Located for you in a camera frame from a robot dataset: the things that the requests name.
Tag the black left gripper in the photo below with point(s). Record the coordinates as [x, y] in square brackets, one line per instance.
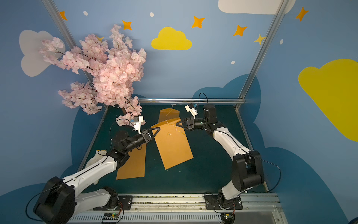
[145, 136]

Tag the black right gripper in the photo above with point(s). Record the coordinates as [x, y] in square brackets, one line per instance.
[189, 123]

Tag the kraft paper file bag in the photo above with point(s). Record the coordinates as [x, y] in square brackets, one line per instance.
[135, 165]
[167, 114]
[172, 144]

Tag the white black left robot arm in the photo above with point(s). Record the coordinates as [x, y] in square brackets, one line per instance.
[63, 198]

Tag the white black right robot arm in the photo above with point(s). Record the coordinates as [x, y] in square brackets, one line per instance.
[247, 166]

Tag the back horizontal aluminium bar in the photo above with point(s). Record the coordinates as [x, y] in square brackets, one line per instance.
[189, 101]

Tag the white work glove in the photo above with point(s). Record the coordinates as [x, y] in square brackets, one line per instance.
[96, 158]

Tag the pink artificial blossom tree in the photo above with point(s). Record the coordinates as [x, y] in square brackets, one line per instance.
[113, 71]

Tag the right diagonal aluminium bar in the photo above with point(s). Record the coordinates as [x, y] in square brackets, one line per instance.
[272, 30]

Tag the diagonal aluminium bar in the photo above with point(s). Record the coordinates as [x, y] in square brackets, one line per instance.
[272, 30]
[59, 22]

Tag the left green circuit board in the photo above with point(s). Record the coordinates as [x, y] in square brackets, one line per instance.
[110, 218]

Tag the right round circuit board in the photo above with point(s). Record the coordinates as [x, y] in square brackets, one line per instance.
[227, 218]

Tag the left diagonal aluminium bar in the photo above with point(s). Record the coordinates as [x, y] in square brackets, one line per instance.
[59, 22]

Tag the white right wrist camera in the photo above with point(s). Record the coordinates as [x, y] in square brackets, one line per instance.
[190, 108]

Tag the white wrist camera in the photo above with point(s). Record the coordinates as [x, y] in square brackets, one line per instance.
[190, 108]
[137, 123]

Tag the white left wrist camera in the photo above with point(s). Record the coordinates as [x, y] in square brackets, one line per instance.
[137, 123]

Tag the right side table rail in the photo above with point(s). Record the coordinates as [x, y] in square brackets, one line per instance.
[263, 187]

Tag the table rail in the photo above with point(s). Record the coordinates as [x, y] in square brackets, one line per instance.
[84, 132]
[263, 187]

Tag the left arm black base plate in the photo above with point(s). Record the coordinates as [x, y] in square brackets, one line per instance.
[124, 202]

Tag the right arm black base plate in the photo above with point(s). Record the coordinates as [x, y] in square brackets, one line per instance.
[218, 202]

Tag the left side table rail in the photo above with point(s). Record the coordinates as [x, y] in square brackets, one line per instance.
[84, 132]

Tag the aluminium front mounting rail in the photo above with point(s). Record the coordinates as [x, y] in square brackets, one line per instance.
[180, 208]

